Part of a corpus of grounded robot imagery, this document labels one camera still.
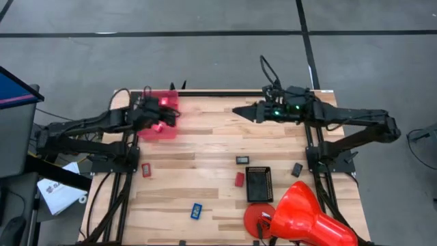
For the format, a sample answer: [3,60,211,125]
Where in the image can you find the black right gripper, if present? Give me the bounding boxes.
[231,85,315,124]

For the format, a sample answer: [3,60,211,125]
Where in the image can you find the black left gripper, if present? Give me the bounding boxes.
[131,96,181,133]

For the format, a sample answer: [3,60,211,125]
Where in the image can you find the blue small display meter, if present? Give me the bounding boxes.
[190,202,203,220]

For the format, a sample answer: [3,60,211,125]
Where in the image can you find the pink translucent plastic bin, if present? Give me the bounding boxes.
[136,90,180,140]

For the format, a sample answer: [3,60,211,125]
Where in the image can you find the black mesh tray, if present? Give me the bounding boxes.
[245,166,274,204]

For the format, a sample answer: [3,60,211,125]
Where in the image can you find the red desk lamp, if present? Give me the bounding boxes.
[243,180,358,246]

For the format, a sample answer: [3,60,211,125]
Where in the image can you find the black desk bar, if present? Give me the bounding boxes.
[23,155,93,192]

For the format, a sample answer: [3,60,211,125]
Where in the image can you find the white paper booklet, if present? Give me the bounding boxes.
[36,162,89,216]

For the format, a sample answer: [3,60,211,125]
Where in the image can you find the grey cabinet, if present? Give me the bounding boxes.
[0,83,40,178]

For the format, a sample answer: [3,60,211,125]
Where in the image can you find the monitor with blue screen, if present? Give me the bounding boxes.
[0,66,45,110]

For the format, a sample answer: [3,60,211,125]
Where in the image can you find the black computer mouse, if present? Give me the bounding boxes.
[0,216,27,246]

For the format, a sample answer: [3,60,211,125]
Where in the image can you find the black back frame rail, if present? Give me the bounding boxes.
[131,90,266,97]

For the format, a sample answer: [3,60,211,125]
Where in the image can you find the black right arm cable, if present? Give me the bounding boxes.
[259,54,283,90]

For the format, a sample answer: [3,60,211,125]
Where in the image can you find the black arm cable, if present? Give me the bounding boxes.
[259,54,283,90]
[108,85,153,113]

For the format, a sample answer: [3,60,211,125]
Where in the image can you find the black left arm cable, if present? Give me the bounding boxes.
[108,85,153,113]

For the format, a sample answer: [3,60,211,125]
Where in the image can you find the black right frame rails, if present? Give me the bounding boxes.
[302,122,373,246]

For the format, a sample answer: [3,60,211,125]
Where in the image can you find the black frame rails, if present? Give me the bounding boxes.
[302,122,373,246]
[81,133,141,245]

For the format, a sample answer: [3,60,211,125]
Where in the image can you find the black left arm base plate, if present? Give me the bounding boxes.
[90,146,141,174]

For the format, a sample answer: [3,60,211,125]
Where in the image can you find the black left frame rails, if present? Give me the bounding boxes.
[81,133,141,245]

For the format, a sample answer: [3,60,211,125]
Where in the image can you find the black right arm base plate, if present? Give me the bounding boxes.
[305,145,356,174]

